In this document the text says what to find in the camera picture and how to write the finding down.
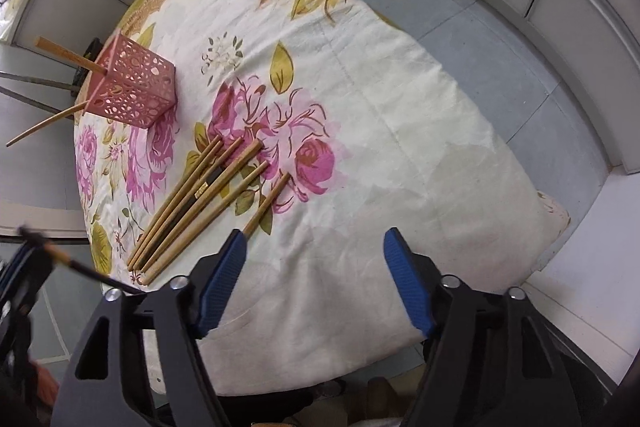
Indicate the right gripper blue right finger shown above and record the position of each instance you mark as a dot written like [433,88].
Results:
[490,361]

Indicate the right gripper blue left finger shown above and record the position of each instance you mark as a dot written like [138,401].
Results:
[107,382]

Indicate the pink perforated utensil holder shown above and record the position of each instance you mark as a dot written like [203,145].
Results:
[137,87]

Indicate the floral tablecloth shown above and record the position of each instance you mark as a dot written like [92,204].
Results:
[362,131]

